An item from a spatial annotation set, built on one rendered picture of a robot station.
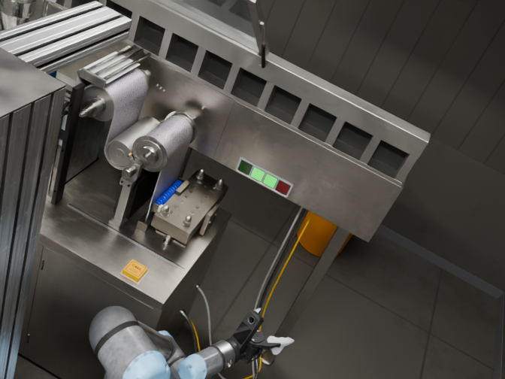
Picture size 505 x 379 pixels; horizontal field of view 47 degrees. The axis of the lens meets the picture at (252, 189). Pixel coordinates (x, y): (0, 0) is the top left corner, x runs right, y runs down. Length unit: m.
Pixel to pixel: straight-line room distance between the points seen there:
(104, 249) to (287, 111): 0.90
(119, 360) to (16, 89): 0.65
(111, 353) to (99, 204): 1.22
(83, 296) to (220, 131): 0.86
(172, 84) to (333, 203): 0.82
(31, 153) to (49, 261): 1.46
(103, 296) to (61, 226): 0.31
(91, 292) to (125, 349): 1.07
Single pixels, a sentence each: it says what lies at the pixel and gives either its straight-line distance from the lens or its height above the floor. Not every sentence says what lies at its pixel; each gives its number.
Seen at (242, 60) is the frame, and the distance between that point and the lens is 2.31.
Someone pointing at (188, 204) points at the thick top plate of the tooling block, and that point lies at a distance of 2.41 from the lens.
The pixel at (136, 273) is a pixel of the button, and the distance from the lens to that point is 2.22.
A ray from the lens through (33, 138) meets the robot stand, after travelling 0.98.
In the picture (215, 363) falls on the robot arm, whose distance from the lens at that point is 1.65.
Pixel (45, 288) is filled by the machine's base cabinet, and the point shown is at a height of 0.60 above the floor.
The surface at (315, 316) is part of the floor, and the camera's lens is 3.74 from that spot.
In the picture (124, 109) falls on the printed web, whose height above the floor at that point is 1.33.
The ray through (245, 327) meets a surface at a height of 1.29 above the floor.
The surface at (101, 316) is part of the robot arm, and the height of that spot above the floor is 1.44.
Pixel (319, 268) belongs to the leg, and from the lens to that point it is 2.83.
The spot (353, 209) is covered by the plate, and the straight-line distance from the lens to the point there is 2.42.
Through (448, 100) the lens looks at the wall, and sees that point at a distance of 4.19.
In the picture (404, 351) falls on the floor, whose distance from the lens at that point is 3.92.
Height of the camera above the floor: 2.53
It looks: 35 degrees down
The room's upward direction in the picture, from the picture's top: 24 degrees clockwise
